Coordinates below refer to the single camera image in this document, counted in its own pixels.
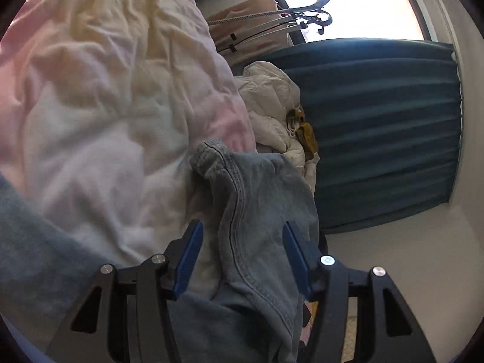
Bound blue-grey denim jeans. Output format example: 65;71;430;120
0;139;323;363

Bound mustard yellow garment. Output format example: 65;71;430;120
285;109;319;162

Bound beige hanging sweater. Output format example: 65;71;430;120
207;0;293;66

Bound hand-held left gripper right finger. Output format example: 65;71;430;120
283;221;437;363

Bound white puffy jacket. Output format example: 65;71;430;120
232;60;320;194

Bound white bed sheet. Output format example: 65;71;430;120
0;0;258;273

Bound wide teal curtain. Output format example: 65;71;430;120
261;38;464;235

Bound garment steamer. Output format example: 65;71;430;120
206;0;333;52

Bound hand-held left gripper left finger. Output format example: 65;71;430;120
45;219;205;363

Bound window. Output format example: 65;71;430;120
260;0;436;45

